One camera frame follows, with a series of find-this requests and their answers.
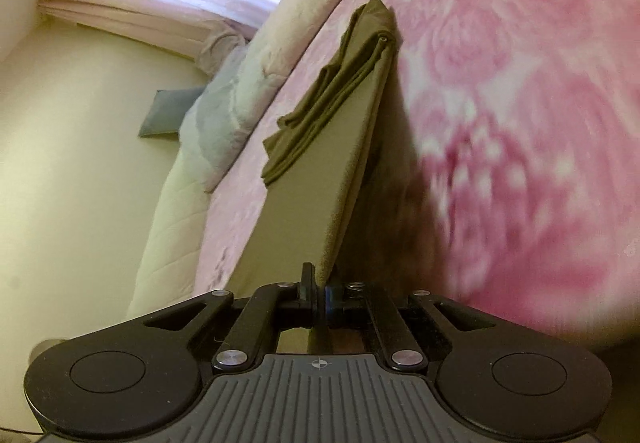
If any olive green shirt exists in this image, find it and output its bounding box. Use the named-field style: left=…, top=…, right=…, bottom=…
left=224, top=0, right=404, bottom=355

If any cream mattress edge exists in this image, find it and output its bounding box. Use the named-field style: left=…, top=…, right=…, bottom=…
left=126, top=152, right=210, bottom=319

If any pink rose floral blanket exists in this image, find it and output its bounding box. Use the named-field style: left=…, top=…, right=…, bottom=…
left=194, top=0, right=639, bottom=345

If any grey pillow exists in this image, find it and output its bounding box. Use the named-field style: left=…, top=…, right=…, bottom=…
left=138, top=86, right=205, bottom=138

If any beige and grey duvet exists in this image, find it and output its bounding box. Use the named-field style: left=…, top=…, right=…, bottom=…
left=179, top=0, right=341, bottom=192

